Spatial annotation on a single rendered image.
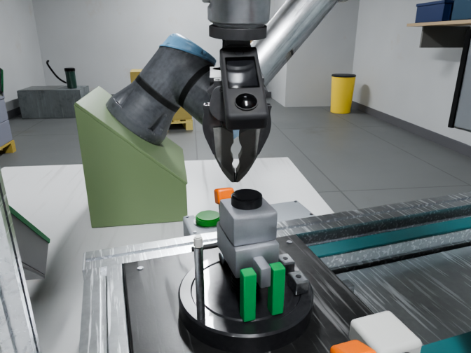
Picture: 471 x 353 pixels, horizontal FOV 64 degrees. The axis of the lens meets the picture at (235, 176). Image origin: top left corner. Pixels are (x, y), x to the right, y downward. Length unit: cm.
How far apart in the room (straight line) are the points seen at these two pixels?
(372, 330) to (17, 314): 29
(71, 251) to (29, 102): 632
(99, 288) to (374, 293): 35
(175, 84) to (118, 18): 770
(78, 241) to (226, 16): 53
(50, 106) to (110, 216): 616
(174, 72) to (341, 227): 47
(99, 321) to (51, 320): 20
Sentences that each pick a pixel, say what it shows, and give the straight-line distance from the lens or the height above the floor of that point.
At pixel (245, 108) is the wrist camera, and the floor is 116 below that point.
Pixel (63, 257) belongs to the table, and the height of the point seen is 86.
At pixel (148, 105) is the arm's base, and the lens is 85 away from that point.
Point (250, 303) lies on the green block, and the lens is 36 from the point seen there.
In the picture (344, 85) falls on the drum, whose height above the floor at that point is 49.
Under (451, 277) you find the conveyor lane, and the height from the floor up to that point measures 92.
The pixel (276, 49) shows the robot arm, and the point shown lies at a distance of 83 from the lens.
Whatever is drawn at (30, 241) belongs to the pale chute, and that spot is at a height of 104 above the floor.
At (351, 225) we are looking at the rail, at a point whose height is 96.
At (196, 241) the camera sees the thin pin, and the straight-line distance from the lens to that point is 33.
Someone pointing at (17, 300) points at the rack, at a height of 106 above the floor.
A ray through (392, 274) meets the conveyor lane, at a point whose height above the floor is 92.
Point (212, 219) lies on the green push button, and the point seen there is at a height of 97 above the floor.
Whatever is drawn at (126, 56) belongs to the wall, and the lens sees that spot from 851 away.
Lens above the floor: 123
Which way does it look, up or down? 20 degrees down
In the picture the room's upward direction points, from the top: straight up
